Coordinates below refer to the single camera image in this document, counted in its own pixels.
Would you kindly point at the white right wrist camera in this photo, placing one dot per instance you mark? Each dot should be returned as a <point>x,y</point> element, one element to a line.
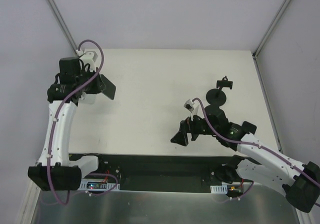
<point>192,107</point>

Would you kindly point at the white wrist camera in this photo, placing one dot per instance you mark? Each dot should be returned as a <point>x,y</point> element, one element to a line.
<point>87,60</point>
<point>192,107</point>

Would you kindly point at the black smartphone with teal edge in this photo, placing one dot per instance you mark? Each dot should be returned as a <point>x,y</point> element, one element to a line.
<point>109,89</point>

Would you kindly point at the aluminium frame rail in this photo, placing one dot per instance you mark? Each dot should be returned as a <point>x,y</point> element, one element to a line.
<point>62,24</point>
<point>272,26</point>

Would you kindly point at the white slotted cable duct right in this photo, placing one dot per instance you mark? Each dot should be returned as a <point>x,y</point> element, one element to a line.
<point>219,189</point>

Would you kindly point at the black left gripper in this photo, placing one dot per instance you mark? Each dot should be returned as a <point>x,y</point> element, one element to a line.
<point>100,83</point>

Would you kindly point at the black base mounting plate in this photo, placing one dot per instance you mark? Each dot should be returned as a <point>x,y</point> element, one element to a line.
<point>165,173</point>

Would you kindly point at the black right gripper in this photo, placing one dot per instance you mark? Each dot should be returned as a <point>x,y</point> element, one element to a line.
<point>189,128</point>

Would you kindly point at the white slotted cable duct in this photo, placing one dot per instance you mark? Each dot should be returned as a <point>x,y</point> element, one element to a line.
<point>219,189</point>
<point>98,186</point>

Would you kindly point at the aluminium frame rail left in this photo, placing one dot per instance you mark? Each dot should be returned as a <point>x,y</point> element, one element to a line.
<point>62,24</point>

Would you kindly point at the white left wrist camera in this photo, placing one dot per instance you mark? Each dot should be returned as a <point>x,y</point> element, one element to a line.
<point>87,60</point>

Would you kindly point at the aluminium frame rail right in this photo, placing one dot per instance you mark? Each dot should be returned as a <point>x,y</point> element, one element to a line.
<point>272,26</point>

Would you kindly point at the black round-base clamp stand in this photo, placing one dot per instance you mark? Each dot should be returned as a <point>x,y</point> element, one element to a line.
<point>216,96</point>

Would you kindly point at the white folding phone stand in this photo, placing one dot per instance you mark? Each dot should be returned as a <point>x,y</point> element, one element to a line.
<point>87,99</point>

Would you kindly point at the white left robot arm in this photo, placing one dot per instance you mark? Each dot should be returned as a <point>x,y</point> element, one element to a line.
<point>54,169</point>

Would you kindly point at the white slotted cable duct left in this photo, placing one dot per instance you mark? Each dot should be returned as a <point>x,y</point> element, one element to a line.
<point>98,186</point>

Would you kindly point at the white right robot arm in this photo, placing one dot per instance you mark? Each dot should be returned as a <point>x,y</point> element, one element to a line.
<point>298,182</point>

